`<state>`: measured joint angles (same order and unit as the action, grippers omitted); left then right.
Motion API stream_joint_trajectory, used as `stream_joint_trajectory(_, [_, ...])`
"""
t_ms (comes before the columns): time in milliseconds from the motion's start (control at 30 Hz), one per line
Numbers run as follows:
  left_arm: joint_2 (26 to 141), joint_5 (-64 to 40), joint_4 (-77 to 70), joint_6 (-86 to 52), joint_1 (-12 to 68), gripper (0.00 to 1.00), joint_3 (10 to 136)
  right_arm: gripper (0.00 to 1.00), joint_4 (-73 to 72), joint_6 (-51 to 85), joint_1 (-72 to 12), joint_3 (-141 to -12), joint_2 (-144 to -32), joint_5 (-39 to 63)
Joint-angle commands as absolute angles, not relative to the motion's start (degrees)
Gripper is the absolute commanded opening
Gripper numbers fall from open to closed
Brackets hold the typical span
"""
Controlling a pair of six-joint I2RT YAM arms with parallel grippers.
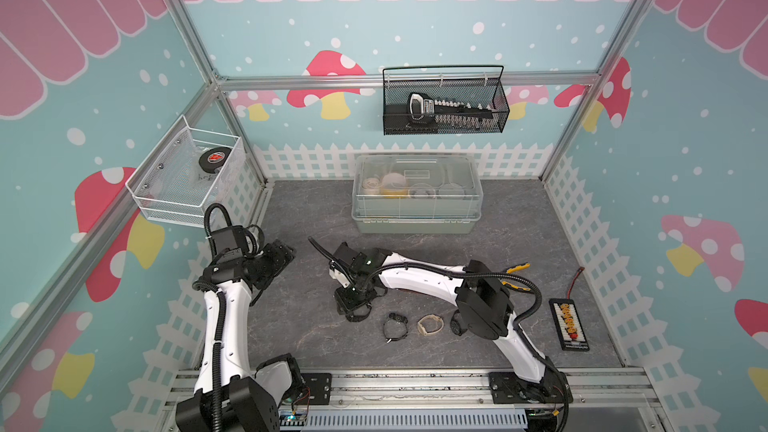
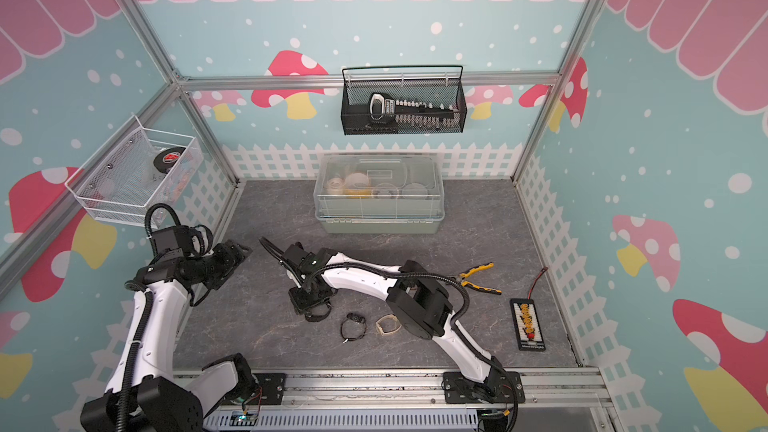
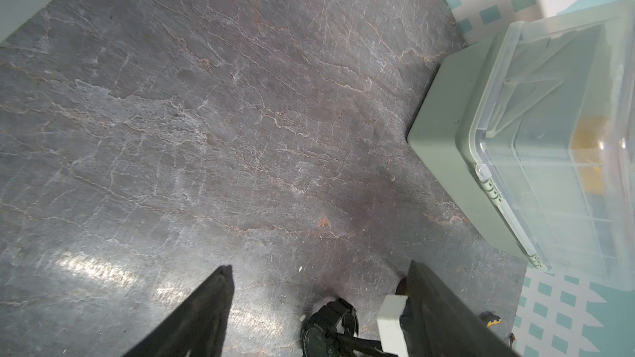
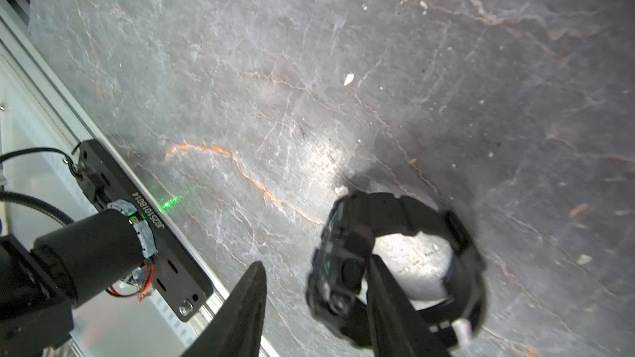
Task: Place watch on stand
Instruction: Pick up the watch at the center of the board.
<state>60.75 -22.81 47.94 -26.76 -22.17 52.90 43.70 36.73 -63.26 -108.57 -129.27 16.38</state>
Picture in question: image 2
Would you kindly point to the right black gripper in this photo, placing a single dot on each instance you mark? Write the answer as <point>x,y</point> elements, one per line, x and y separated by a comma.
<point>301,307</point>

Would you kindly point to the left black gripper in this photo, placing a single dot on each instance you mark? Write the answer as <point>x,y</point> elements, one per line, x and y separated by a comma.
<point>231,259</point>

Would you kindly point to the large black digital watch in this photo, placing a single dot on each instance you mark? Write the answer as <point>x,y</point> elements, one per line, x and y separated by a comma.
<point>318,313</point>

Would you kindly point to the black rugged sport watch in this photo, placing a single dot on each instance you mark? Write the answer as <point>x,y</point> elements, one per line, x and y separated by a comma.
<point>353,327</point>

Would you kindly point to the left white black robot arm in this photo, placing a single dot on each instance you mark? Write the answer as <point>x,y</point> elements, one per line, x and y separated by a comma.
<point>142,395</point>

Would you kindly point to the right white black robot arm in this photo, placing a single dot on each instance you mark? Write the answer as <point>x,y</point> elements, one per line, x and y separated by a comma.
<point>427,305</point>

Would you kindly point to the clear plastic storage box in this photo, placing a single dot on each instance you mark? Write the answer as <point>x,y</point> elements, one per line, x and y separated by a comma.
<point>379,194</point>

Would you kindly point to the black tape roll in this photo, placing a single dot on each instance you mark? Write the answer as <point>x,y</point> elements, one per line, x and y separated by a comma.
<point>166,159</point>

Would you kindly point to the green circuit board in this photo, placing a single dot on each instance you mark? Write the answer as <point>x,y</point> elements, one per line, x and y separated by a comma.
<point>243,419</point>

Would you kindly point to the black charging board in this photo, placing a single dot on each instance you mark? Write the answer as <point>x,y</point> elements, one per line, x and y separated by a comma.
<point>528,331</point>

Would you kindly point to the beige strap watch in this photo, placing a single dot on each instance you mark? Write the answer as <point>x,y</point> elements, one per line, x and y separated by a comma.
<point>388,325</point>

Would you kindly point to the black wire mesh basket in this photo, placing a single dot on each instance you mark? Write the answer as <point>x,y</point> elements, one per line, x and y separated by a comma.
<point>437,84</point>

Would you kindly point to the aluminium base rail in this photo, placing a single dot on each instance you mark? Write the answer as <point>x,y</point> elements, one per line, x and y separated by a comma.
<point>555,399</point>

